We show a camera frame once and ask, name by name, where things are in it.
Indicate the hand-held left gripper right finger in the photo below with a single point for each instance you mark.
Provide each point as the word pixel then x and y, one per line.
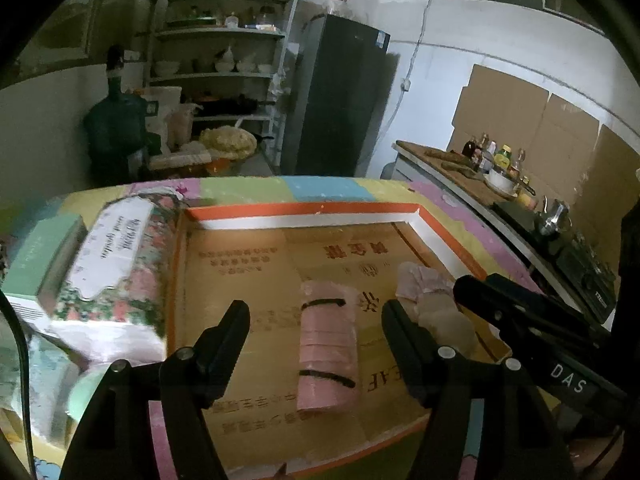
pixel 400 340

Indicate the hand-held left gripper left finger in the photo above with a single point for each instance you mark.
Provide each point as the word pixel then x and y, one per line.
pixel 232 340

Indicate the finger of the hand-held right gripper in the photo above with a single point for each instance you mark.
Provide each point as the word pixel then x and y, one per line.
pixel 550 302
pixel 480 295

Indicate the pink cloth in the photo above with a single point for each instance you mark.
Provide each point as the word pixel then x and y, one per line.
pixel 450 325

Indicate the pink towel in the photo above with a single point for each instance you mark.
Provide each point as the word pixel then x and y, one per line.
pixel 327 345

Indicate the orange rimmed cardboard box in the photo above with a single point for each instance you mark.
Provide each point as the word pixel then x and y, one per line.
pixel 260 270

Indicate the black gas stove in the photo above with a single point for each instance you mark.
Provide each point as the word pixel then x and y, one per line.
pixel 590 275

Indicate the steel kettle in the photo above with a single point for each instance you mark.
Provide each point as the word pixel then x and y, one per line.
pixel 550 222

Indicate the black induction cooker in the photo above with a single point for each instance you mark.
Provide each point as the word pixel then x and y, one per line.
pixel 515 215

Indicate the white bowl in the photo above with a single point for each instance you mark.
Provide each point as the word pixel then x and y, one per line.
pixel 500 182

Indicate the kitchen cleaver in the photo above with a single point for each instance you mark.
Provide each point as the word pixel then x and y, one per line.
pixel 467 172

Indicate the white kitchen counter cabinet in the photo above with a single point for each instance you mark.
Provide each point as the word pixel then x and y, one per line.
pixel 430 180

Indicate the floral tissue pack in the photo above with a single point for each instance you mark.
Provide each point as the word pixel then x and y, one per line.
pixel 125 260

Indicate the cluster of condiment bottles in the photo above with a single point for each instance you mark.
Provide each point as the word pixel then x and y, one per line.
pixel 504 157

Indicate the wooden rolling pin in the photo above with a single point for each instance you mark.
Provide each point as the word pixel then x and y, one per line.
pixel 445 153

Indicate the wooden cutting board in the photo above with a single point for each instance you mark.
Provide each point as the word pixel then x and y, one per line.
pixel 412 150

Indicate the orange basin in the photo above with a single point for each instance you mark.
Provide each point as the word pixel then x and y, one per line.
pixel 220 167

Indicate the bamboo steamer tray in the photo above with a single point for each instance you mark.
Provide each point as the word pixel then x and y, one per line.
pixel 180 161

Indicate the pale yellow cabbage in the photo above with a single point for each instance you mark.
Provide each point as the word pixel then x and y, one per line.
pixel 227 142

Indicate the pale green carton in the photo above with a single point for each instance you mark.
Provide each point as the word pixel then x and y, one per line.
pixel 45 255

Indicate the white ribbed box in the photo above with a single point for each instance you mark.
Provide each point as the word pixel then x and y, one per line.
pixel 22 315

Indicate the pink plastic bag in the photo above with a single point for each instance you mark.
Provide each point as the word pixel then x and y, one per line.
pixel 182 127

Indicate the black pans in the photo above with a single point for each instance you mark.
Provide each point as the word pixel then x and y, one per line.
pixel 230 105

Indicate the dark grey refrigerator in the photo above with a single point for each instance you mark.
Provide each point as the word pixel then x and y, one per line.
pixel 340 100

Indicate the blue water jug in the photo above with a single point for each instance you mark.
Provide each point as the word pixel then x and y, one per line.
pixel 117 125

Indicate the white sack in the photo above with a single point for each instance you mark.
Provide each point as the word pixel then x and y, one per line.
pixel 165 105

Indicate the row of white bowls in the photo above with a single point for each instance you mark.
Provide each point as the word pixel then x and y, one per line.
pixel 167 66

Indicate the white metal shelf rack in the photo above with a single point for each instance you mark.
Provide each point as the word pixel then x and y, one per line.
pixel 220 34

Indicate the row of jars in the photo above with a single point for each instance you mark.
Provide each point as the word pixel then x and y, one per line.
pixel 230 20

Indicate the glass jar with lid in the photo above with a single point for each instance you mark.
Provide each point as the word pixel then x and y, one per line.
pixel 338 4

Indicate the interior glass window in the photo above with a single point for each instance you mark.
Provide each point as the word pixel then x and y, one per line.
pixel 100 10

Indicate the cardboard wall sheets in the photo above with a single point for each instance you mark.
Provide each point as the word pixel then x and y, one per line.
pixel 500 105

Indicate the white wall outlet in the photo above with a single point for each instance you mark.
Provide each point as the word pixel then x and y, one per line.
pixel 407 85

